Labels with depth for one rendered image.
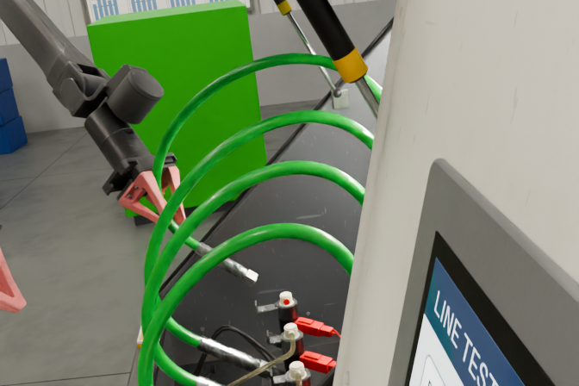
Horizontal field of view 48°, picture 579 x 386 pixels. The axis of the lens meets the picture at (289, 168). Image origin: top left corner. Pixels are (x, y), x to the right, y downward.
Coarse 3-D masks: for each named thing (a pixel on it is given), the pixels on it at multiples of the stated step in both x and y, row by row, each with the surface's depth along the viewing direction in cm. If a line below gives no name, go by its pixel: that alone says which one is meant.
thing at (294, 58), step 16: (256, 64) 82; (272, 64) 81; (288, 64) 81; (304, 64) 81; (320, 64) 80; (224, 80) 83; (368, 80) 80; (208, 96) 85; (192, 112) 86; (176, 128) 87; (160, 144) 88; (160, 160) 89; (160, 176) 90; (160, 192) 91; (176, 224) 93; (192, 240) 93
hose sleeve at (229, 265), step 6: (198, 246) 92; (204, 246) 92; (198, 252) 92; (204, 252) 92; (228, 258) 93; (222, 264) 92; (228, 264) 92; (234, 264) 92; (228, 270) 92; (234, 270) 92; (240, 270) 92; (246, 270) 93; (234, 276) 93; (240, 276) 92
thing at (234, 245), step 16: (272, 224) 57; (288, 224) 57; (240, 240) 57; (256, 240) 57; (304, 240) 57; (320, 240) 57; (336, 240) 58; (208, 256) 57; (224, 256) 57; (336, 256) 58; (352, 256) 58; (192, 272) 57; (176, 288) 58; (160, 304) 58; (176, 304) 58; (160, 320) 58; (144, 336) 59; (144, 352) 59; (144, 368) 60; (144, 384) 60
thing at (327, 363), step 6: (306, 354) 78; (312, 354) 78; (318, 354) 78; (300, 360) 78; (306, 360) 78; (312, 360) 77; (318, 360) 77; (324, 360) 77; (330, 360) 77; (306, 366) 78; (312, 366) 78; (318, 366) 77; (324, 366) 76; (330, 366) 76; (324, 372) 77
